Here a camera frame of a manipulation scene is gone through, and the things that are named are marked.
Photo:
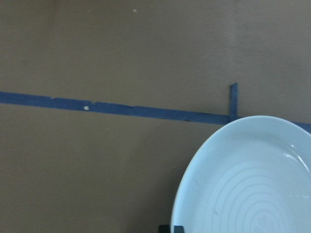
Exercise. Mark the light blue plate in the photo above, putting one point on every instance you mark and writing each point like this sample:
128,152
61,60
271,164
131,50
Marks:
253,175

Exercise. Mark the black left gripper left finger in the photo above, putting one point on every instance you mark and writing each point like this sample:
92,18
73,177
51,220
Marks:
163,229

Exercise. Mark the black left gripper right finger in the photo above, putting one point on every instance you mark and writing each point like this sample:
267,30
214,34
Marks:
178,229

